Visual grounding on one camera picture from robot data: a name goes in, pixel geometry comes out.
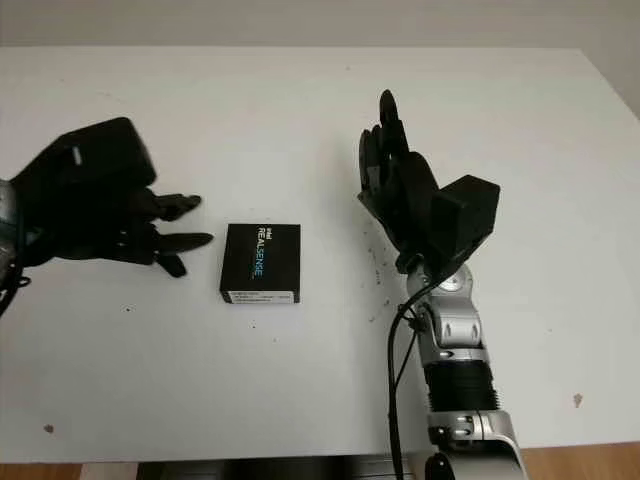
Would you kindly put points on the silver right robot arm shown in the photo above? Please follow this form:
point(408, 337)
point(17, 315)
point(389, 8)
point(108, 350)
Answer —
point(460, 350)

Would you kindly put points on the dark grey robot torso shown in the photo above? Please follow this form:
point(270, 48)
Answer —
point(280, 470)

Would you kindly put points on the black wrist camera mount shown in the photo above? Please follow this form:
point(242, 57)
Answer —
point(467, 220)
point(90, 155)

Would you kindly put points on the white table leg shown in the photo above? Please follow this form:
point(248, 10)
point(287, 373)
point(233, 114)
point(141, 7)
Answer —
point(107, 471)

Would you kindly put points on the black RealSense box lid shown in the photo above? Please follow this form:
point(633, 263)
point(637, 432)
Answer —
point(260, 255)

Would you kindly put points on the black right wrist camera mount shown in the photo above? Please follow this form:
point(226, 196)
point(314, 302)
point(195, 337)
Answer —
point(467, 220)

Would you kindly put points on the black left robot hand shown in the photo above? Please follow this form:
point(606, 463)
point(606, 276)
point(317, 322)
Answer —
point(100, 225)

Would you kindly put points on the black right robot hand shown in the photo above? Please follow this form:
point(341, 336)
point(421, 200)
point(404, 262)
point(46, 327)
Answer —
point(400, 200)

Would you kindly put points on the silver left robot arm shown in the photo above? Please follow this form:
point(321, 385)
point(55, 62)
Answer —
point(7, 225)

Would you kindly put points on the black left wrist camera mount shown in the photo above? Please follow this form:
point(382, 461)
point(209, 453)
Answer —
point(90, 155)

